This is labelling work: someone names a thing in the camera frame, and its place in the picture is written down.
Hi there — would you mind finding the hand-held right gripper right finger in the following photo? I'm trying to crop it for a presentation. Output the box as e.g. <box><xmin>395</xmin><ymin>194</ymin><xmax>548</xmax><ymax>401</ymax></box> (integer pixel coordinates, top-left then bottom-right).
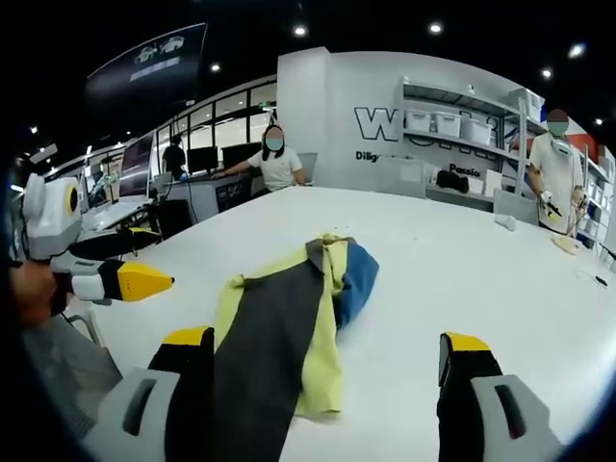
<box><xmin>436</xmin><ymin>330</ymin><xmax>567</xmax><ymax>462</ymax></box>

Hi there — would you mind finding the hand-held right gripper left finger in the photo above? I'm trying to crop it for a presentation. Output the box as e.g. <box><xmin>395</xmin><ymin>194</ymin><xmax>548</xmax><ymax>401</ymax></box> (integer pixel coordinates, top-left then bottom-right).
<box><xmin>84</xmin><ymin>325</ymin><xmax>216</xmax><ymax>462</ymax></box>

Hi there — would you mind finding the yellow and blue garment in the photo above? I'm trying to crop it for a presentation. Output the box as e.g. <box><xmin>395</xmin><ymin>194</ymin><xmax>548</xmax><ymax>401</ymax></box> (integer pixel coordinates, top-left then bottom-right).
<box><xmin>214</xmin><ymin>232</ymin><xmax>381</xmax><ymax>420</ymax></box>

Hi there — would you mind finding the person's left hand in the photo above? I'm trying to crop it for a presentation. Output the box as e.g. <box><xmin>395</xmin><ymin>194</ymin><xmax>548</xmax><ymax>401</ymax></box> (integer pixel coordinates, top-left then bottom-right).
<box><xmin>9</xmin><ymin>262</ymin><xmax>59</xmax><ymax>332</ymax></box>

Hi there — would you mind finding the beige cloth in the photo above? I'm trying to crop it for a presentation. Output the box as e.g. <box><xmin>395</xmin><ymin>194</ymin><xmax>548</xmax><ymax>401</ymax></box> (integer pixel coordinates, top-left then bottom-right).
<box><xmin>552</xmin><ymin>234</ymin><xmax>582</xmax><ymax>257</ymax></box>

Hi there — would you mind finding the hanging dark display screen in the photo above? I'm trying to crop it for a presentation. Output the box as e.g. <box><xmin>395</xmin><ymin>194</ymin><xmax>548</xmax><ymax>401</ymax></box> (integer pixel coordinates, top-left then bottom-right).
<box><xmin>85</xmin><ymin>21</ymin><xmax>210</xmax><ymax>106</ymax></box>

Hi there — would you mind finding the grey chair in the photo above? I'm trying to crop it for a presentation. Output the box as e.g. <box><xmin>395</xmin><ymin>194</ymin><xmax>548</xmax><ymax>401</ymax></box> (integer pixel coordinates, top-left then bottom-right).
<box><xmin>492</xmin><ymin>188</ymin><xmax>541</xmax><ymax>226</ymax></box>

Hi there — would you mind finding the black bag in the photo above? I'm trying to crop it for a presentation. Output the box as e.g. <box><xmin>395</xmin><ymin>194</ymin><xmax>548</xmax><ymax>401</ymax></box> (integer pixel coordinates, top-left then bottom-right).
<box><xmin>435</xmin><ymin>168</ymin><xmax>471</xmax><ymax>194</ymax></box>

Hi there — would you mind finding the white storage bin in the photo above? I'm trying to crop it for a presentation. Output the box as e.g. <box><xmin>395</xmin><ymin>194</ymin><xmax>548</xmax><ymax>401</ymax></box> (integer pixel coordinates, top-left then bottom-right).
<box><xmin>432</xmin><ymin>111</ymin><xmax>464</xmax><ymax>137</ymax></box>
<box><xmin>406</xmin><ymin>111</ymin><xmax>435</xmax><ymax>133</ymax></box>
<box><xmin>460</xmin><ymin>116</ymin><xmax>495</xmax><ymax>144</ymax></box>

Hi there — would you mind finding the grey metal shelving unit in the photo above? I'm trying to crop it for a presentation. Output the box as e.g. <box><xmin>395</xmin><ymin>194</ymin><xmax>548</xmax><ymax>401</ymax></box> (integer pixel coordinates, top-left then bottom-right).
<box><xmin>400</xmin><ymin>75</ymin><xmax>551</xmax><ymax>196</ymax></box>

